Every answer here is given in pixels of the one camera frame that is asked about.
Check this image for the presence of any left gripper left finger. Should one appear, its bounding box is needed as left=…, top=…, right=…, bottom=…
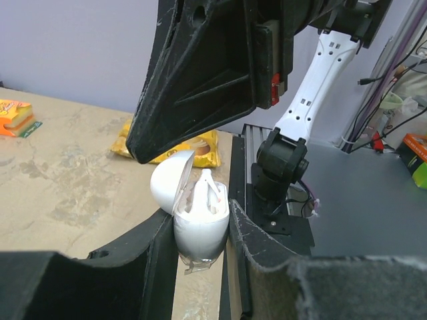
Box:
left=1, top=209, right=175, bottom=319

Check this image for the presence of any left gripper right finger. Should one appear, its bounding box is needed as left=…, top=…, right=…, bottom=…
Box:
left=227, top=200, right=426, bottom=319

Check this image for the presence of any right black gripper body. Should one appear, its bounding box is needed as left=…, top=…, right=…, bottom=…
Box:
left=252, top=1, right=391, bottom=109

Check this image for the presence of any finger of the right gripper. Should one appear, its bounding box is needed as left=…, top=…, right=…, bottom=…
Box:
left=126, top=1, right=256, bottom=163

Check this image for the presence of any white earbud charging case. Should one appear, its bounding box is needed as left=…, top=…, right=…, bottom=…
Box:
left=150, top=150, right=230, bottom=275

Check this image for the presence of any white earbud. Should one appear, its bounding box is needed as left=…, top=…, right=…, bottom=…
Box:
left=190, top=169, right=222, bottom=215

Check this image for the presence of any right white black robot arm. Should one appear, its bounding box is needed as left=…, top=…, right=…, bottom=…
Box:
left=126, top=1, right=390, bottom=201

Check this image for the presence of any yellow Lays chips bag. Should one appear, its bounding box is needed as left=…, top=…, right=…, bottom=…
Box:
left=110, top=119, right=221, bottom=168

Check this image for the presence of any orange sponge package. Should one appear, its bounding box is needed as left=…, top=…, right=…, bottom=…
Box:
left=0, top=99, right=43, bottom=138

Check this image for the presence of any green orange box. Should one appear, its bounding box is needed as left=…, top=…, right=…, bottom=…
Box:
left=397, top=133, right=427, bottom=189

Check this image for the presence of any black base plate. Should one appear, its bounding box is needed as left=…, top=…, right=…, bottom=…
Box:
left=218, top=123, right=316, bottom=320

